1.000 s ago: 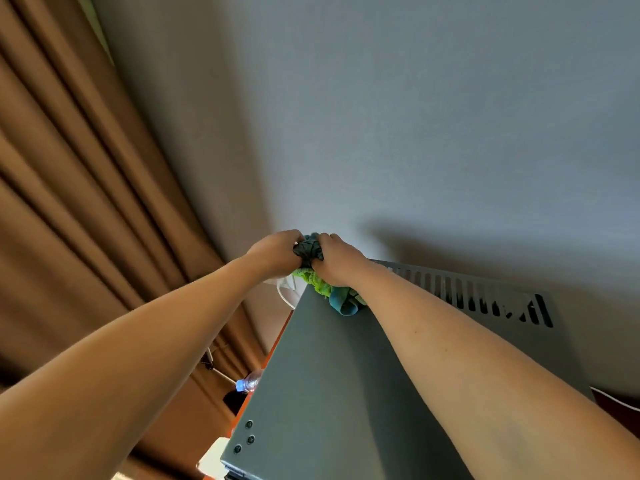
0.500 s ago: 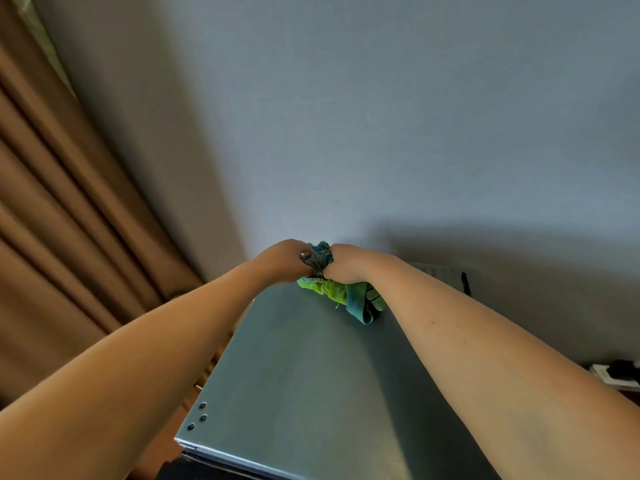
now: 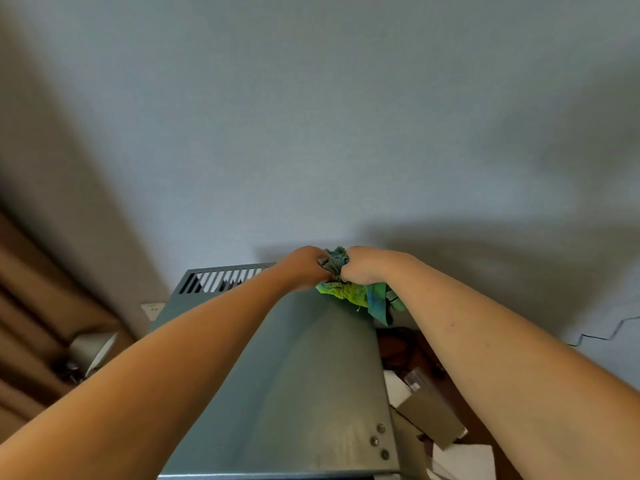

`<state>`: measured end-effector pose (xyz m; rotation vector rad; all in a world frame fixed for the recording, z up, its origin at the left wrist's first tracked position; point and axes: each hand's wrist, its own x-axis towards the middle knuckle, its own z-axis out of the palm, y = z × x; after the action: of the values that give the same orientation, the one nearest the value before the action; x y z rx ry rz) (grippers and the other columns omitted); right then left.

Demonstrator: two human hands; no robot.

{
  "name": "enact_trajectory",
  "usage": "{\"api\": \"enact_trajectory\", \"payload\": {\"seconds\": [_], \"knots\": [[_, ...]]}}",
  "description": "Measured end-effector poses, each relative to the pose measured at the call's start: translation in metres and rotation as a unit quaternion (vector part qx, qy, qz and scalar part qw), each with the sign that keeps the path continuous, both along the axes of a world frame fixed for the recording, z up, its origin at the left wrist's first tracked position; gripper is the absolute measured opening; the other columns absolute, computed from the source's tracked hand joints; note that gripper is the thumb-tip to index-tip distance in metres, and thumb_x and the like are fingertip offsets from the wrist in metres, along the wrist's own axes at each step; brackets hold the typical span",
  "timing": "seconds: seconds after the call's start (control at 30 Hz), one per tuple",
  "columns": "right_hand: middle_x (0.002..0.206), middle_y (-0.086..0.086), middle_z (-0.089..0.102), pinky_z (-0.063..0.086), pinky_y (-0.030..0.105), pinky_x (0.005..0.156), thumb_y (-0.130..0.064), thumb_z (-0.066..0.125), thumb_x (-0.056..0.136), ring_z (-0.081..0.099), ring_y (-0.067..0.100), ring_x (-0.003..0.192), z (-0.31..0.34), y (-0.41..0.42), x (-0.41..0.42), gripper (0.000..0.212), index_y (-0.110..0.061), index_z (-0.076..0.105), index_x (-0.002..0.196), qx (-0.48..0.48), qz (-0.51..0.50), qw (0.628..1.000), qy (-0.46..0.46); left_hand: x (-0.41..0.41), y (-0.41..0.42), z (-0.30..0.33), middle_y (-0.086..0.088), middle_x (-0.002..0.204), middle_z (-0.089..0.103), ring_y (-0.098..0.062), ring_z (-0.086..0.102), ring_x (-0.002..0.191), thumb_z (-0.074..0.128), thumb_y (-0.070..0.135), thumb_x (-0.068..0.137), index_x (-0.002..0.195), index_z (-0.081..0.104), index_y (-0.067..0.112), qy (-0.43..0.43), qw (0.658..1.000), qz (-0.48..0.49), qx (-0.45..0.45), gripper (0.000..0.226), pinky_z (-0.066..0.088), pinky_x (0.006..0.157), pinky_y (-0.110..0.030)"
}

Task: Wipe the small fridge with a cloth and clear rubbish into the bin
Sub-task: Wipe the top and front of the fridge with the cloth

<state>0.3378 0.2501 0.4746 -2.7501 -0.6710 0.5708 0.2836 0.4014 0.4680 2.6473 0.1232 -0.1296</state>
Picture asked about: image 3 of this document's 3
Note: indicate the person's left hand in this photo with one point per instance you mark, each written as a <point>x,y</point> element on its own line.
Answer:
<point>302,269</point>

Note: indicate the person's right hand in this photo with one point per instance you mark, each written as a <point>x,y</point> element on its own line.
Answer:
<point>370,264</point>

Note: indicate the green blue cleaning cloth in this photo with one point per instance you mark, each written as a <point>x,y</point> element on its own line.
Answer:
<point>360,294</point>

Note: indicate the grey mini fridge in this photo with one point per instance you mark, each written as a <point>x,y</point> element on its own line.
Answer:
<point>310,384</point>

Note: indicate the brown cardboard pieces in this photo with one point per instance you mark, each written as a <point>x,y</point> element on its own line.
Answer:
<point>432,414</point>

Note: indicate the white paper slip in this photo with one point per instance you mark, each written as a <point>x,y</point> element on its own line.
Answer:
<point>465,464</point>

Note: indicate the person's left forearm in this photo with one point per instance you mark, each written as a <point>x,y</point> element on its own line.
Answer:
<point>125,404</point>

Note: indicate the person's right forearm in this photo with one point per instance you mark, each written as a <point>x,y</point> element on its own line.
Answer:
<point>525,394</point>

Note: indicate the grey metal lamp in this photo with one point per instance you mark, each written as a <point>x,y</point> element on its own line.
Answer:
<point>92,349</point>

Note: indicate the brown curtain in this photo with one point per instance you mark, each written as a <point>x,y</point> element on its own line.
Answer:
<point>35,319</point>

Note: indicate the white wall socket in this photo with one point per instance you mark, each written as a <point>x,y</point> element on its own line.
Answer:
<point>153,310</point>

